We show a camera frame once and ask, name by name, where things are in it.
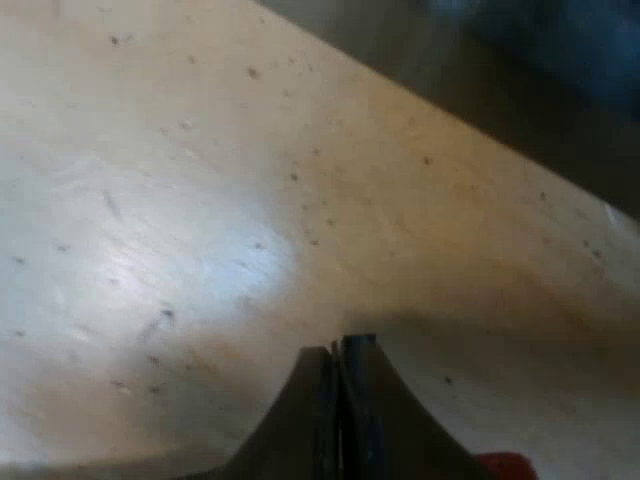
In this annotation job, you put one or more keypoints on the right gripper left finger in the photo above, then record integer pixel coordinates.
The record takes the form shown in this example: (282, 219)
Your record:
(305, 425)

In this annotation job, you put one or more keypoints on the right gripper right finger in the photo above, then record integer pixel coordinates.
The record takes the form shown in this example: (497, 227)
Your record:
(380, 430)

